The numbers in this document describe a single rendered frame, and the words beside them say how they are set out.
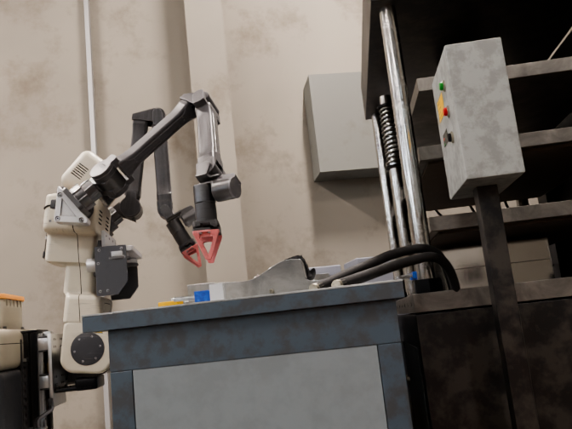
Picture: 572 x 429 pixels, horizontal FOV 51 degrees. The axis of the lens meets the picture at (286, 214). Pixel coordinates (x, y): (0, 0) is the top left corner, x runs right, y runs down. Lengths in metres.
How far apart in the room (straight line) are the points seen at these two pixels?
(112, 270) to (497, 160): 1.22
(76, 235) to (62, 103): 3.31
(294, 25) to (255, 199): 1.60
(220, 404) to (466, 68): 1.13
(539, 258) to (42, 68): 4.23
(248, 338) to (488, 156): 0.85
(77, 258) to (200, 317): 0.87
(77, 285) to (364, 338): 1.12
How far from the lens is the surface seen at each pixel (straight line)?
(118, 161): 1.96
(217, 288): 1.57
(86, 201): 1.97
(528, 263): 2.54
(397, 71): 2.19
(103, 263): 2.05
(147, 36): 5.50
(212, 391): 1.35
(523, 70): 2.32
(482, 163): 1.76
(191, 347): 1.35
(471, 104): 1.80
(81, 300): 2.07
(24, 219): 5.18
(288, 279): 1.92
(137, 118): 2.47
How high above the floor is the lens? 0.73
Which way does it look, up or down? 10 degrees up
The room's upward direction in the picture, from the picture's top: 6 degrees counter-clockwise
